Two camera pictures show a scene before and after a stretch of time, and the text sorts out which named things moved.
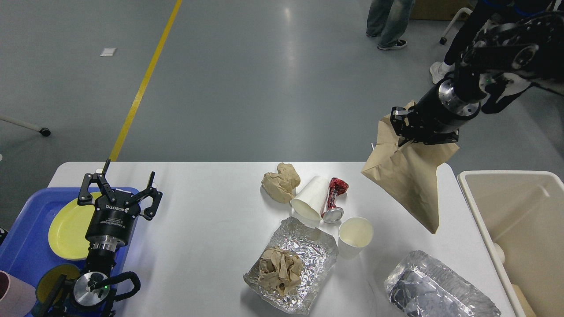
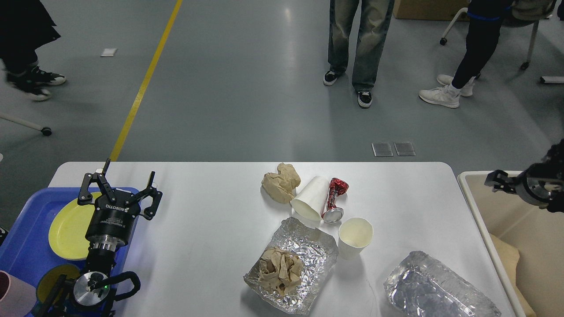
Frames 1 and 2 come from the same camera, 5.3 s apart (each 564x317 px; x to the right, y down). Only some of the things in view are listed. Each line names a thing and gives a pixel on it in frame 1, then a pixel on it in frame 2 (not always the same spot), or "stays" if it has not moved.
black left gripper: (109, 226) stays
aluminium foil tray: (422, 285) stays
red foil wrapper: (333, 214) stays
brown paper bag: (410, 170) to (510, 254)
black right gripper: (440, 109) to (534, 184)
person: (390, 19) to (374, 19)
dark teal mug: (49, 280) stays
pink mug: (17, 297) stays
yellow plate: (67, 235) stays
